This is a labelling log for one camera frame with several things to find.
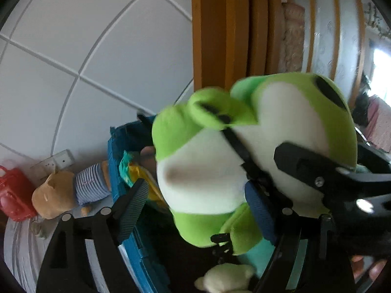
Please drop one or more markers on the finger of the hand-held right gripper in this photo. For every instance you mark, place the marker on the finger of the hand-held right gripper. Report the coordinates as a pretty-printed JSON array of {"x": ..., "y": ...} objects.
[
  {"x": 305, "y": 166},
  {"x": 374, "y": 158}
]

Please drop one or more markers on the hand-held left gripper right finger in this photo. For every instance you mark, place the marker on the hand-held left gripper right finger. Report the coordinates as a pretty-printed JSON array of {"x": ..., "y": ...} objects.
[{"x": 259, "y": 207}]

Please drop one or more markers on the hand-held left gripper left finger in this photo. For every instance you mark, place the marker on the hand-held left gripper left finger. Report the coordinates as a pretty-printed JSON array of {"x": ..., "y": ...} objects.
[{"x": 134, "y": 207}]

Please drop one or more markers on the blue plastic crate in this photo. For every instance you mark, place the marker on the blue plastic crate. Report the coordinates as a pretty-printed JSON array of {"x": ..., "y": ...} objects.
[{"x": 146, "y": 265}]

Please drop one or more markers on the green white frog plush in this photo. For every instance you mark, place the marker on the green white frog plush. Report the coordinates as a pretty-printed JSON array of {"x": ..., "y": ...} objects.
[{"x": 207, "y": 164}]

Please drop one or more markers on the person's right hand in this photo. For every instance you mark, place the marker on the person's right hand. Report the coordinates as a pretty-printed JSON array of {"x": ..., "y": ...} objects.
[{"x": 375, "y": 271}]

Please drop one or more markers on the pink blanket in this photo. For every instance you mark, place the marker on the pink blanket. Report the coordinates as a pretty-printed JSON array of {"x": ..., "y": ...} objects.
[{"x": 380, "y": 125}]

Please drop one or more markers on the green snack bag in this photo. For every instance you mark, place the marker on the green snack bag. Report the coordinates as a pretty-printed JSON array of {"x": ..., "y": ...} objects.
[{"x": 137, "y": 171}]

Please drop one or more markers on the teal plush toy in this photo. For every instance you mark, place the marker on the teal plush toy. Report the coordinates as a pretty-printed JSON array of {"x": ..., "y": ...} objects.
[{"x": 259, "y": 256}]

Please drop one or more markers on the white yellow duck toy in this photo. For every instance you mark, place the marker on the white yellow duck toy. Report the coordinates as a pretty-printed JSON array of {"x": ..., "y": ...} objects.
[{"x": 226, "y": 277}]

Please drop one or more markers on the brown plush dog striped shirt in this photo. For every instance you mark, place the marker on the brown plush dog striped shirt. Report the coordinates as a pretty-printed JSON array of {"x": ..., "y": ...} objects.
[{"x": 55, "y": 195}]

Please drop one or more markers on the red bear-face carry case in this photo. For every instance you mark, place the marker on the red bear-face carry case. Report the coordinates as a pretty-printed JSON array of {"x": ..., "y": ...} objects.
[{"x": 15, "y": 198}]

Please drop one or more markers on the rolled patterned carpet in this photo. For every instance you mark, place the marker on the rolled patterned carpet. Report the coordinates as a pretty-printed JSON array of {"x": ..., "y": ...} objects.
[{"x": 293, "y": 36}]

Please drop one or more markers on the white wall plate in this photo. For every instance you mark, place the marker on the white wall plate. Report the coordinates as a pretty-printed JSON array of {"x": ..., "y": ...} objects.
[{"x": 64, "y": 160}]

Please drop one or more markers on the white wall socket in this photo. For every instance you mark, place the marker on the white wall socket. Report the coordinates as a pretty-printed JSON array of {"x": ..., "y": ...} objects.
[{"x": 44, "y": 168}]

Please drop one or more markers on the wooden frame glass door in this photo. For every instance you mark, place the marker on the wooden frame glass door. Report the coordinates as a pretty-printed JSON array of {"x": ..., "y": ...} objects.
[{"x": 333, "y": 36}]

